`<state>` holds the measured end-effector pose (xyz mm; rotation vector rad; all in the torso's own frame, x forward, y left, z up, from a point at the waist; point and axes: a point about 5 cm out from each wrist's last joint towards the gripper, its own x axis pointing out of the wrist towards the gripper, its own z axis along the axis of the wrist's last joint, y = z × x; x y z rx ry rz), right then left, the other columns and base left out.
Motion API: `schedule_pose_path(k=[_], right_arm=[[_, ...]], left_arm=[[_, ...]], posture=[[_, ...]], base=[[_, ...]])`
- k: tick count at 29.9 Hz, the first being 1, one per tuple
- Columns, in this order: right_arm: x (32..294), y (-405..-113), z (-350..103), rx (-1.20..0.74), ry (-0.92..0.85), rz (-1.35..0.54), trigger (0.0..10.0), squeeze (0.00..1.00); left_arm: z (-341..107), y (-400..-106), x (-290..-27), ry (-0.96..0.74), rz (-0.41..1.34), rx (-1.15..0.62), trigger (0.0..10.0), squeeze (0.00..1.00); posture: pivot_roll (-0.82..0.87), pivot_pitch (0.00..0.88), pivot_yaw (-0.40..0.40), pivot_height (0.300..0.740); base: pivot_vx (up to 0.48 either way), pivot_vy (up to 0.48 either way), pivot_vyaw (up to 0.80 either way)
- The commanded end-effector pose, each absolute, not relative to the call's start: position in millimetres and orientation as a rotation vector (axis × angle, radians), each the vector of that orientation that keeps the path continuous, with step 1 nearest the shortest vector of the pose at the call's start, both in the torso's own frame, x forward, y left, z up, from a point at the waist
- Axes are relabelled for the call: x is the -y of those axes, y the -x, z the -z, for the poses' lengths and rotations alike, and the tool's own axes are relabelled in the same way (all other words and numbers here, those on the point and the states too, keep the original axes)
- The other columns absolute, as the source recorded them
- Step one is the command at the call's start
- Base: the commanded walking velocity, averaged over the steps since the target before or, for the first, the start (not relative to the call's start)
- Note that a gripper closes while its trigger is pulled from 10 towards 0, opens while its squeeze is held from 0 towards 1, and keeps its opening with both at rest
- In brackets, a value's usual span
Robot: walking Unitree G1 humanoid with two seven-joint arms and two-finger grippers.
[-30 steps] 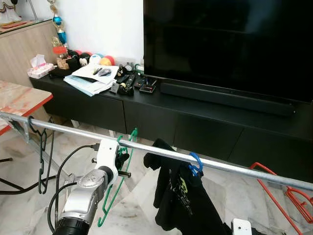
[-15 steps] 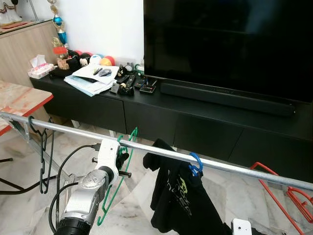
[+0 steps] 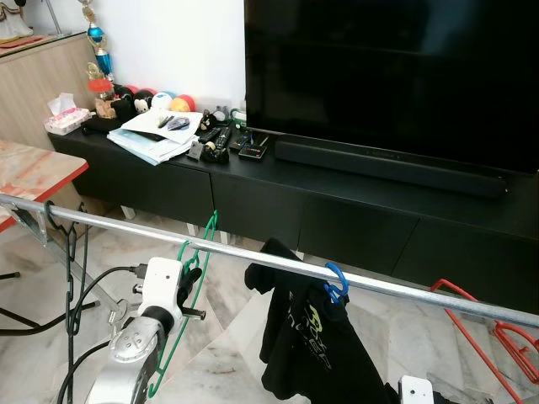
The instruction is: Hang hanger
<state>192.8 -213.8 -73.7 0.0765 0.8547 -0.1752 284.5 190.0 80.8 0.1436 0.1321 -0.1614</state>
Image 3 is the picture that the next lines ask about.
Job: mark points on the red lid glass jar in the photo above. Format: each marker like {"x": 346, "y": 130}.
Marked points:
{"x": 103, "y": 105}

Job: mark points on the blue plastic hanger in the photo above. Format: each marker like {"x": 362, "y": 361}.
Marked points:
{"x": 337, "y": 268}

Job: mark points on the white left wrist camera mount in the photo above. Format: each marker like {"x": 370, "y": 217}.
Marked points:
{"x": 162, "y": 282}

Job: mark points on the white blue round toy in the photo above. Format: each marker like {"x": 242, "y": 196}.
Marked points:
{"x": 164, "y": 101}

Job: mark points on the green plastic hanger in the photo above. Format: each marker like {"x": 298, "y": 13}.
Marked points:
{"x": 208, "y": 229}

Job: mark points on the blue gold trophy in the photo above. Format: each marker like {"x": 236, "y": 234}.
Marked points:
{"x": 98, "y": 35}

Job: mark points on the black plush toy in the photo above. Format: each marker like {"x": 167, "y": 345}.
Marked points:
{"x": 135, "y": 101}

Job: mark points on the orange round toy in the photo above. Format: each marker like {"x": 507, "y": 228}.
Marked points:
{"x": 184, "y": 104}

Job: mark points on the black soundbar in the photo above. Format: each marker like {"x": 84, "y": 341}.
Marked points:
{"x": 387, "y": 167}

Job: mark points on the light wooden sideboard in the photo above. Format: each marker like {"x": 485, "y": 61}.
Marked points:
{"x": 38, "y": 101}

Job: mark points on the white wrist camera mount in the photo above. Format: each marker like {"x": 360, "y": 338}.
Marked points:
{"x": 415, "y": 391}
{"x": 162, "y": 282}

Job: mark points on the black plastic hanger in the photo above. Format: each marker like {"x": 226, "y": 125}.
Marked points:
{"x": 49, "y": 217}

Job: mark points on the pink white tissue box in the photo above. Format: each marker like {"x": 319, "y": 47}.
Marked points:
{"x": 67, "y": 122}

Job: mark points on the silver metal clothes rack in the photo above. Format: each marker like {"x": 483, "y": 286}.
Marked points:
{"x": 126, "y": 227}

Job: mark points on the marble folding table red edge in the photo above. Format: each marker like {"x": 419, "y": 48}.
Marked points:
{"x": 34, "y": 172}

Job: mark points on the small black display box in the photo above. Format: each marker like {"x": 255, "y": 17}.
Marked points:
{"x": 254, "y": 150}

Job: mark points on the white paper stack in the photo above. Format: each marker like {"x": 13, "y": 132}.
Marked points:
{"x": 152, "y": 143}

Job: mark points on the black logo T-shirt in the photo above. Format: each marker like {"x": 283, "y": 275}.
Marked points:
{"x": 303, "y": 353}

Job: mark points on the black TV console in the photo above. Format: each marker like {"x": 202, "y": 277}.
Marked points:
{"x": 253, "y": 198}

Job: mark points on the red plastic hanger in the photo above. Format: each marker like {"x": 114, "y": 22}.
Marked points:
{"x": 514, "y": 337}

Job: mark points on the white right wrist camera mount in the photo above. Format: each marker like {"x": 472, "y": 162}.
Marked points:
{"x": 415, "y": 391}

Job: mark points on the black television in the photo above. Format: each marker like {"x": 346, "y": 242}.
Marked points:
{"x": 387, "y": 76}

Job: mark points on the black remote control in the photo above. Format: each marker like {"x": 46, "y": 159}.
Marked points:
{"x": 215, "y": 139}

